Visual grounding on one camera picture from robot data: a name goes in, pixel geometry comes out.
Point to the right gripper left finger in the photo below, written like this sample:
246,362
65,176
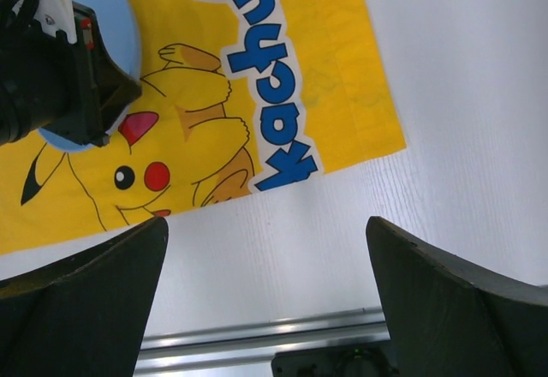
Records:
86,314

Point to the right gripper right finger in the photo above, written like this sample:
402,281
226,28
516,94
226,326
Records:
447,316

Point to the aluminium mounting rail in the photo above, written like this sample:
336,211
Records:
244,346

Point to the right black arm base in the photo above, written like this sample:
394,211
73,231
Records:
350,360

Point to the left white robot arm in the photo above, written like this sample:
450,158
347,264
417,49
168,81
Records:
51,4

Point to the yellow Pikachu cloth placemat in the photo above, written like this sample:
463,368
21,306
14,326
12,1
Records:
238,97

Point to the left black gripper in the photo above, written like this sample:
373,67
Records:
35,88

